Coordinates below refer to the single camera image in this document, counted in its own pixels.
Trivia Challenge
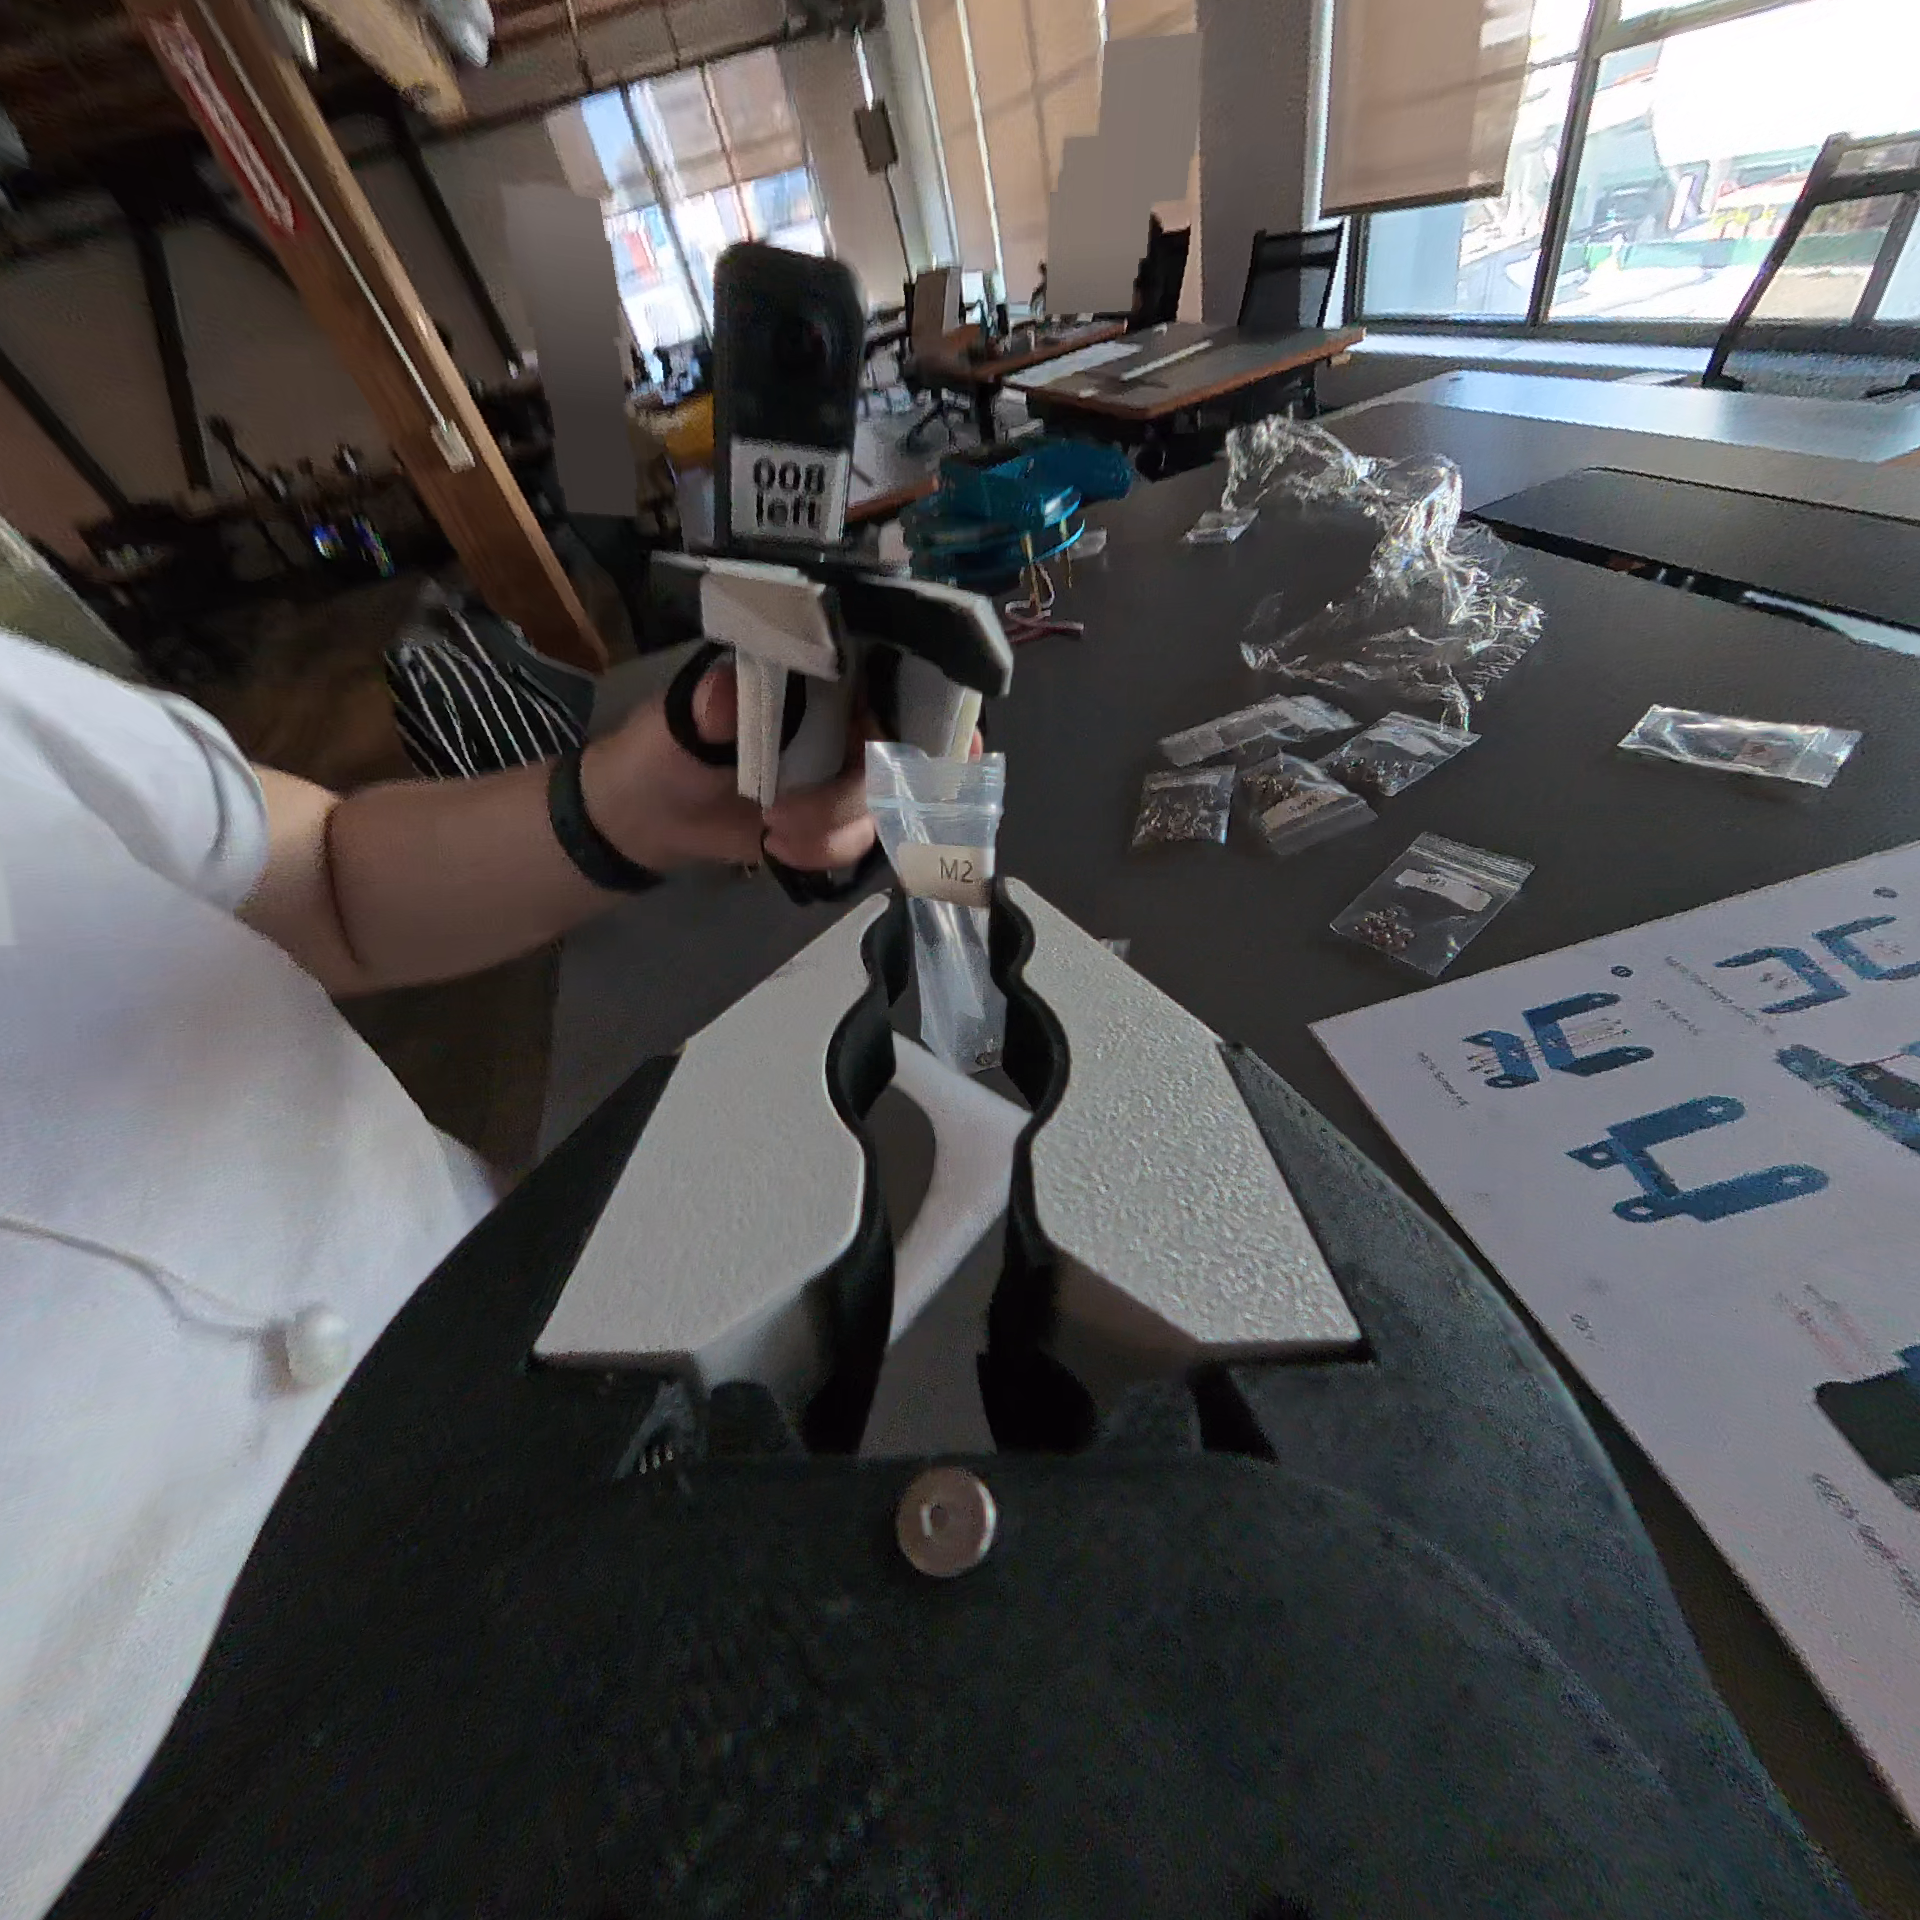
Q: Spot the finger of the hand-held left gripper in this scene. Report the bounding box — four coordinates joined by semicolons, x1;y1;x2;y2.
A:
697;573;842;677
844;573;1017;770

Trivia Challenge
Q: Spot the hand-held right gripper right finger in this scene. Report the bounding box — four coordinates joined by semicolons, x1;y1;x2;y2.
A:
978;877;1367;1453

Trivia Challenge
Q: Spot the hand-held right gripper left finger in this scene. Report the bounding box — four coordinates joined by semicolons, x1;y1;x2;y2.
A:
532;884;905;1453

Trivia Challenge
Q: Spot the blue metal toy robot arm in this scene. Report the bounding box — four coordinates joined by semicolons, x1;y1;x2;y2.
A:
901;441;1134;600

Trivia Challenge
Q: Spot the clear bag of tiny nuts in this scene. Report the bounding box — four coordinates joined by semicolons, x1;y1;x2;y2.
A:
867;742;1009;1069

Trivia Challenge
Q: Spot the person's left forearm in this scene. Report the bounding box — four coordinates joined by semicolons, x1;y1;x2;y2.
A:
239;765;601;999

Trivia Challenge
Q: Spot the dark grey desk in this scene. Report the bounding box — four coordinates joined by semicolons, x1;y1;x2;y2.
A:
532;397;1920;1876

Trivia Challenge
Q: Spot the person's left hand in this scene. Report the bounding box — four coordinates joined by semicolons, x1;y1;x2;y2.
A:
585;661;905;887

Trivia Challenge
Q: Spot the multi-pane window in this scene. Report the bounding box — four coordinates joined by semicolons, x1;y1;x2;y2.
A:
577;53;834;354

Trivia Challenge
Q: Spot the cluttered office table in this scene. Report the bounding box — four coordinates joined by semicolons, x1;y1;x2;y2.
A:
901;306;1126;394

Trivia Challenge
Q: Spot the white foam sheet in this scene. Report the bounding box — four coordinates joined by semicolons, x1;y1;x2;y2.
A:
855;1036;1041;1455

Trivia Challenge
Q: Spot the black wrist band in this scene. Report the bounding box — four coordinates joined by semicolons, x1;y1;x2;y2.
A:
547;742;663;893

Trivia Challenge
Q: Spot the clear plastic parts bag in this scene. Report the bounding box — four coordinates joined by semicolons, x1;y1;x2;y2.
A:
1621;704;1862;792
1159;693;1361;770
1132;765;1238;848

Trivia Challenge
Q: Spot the black white striped cloth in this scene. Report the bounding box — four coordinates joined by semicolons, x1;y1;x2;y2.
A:
382;607;595;782

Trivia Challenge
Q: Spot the grey table with orange edge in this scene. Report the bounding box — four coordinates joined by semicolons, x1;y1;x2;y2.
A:
1006;322;1367;436

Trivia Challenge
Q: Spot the clear bag of round nuts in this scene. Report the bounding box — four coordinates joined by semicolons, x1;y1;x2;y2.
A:
1329;831;1535;976

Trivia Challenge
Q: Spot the wooden beam with red sign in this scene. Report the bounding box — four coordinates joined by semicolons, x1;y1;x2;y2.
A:
129;0;609;669

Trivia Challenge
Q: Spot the crumpled clear plastic bag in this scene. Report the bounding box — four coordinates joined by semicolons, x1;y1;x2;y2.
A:
1223;415;1547;721

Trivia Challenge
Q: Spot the robot assembly instruction sheet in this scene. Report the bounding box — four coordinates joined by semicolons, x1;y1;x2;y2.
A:
1310;839;1920;1823

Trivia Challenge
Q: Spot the red white sign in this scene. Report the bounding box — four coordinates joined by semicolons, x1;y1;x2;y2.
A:
141;16;302;233

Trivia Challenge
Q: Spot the dark office table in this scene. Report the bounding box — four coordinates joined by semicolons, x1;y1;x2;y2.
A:
1350;368;1920;465

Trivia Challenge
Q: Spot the thin white cable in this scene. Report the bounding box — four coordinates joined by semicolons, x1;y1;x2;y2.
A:
0;1216;355;1390

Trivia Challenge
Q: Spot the large window wall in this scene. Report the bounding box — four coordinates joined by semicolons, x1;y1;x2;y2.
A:
1358;0;1920;324

